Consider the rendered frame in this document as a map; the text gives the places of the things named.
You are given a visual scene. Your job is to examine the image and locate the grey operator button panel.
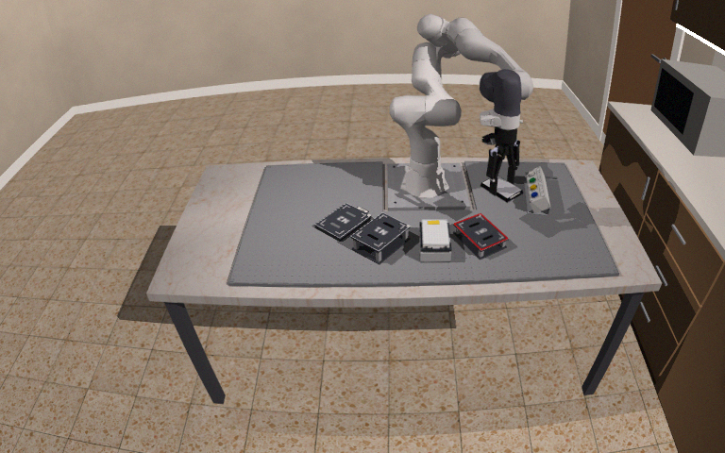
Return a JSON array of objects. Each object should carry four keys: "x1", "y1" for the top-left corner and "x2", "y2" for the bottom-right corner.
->
[{"x1": 524, "y1": 166, "x2": 557, "y2": 216}]

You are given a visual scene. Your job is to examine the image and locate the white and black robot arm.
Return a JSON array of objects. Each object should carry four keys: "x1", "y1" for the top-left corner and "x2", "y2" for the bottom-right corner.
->
[{"x1": 389, "y1": 14, "x2": 533, "y2": 198}]

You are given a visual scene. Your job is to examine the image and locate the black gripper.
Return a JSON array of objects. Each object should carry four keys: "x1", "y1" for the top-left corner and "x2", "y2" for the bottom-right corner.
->
[{"x1": 486, "y1": 127, "x2": 520, "y2": 196}]

